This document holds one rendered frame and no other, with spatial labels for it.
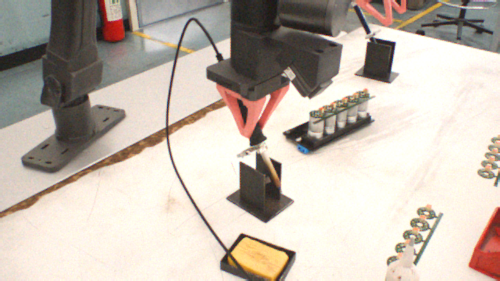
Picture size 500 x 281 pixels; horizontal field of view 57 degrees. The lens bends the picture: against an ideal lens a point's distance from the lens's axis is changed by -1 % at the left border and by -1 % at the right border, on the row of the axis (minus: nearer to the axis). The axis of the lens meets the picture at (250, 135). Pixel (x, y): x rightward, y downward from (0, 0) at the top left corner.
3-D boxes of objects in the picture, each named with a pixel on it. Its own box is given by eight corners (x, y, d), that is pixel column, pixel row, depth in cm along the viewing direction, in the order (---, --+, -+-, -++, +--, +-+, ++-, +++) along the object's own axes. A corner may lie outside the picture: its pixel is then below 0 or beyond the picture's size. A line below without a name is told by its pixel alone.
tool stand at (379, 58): (373, 84, 107) (351, 41, 106) (412, 69, 101) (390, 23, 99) (363, 94, 103) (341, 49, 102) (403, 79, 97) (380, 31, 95)
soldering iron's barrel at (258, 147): (279, 185, 63) (258, 142, 62) (286, 183, 62) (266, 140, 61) (272, 190, 62) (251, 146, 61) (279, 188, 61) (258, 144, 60)
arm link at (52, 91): (100, 58, 75) (75, 52, 78) (58, 78, 69) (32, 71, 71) (106, 93, 79) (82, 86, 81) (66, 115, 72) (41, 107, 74)
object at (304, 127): (312, 155, 76) (312, 150, 75) (282, 137, 80) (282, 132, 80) (374, 124, 84) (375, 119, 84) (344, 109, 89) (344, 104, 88)
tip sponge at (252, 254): (219, 269, 55) (219, 260, 54) (241, 240, 59) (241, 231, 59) (277, 292, 52) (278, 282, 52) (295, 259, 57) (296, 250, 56)
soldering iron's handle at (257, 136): (259, 140, 63) (219, 54, 62) (271, 137, 61) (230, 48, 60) (247, 148, 61) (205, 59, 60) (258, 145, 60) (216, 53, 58)
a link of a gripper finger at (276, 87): (287, 133, 62) (293, 68, 57) (250, 155, 57) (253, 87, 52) (249, 114, 66) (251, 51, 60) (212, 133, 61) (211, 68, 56)
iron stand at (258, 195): (266, 205, 71) (239, 147, 70) (306, 200, 64) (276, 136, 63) (238, 225, 67) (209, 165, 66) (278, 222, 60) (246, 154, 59)
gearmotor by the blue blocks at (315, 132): (304, 139, 78) (306, 112, 75) (314, 134, 79) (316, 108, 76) (315, 145, 76) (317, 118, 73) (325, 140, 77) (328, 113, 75)
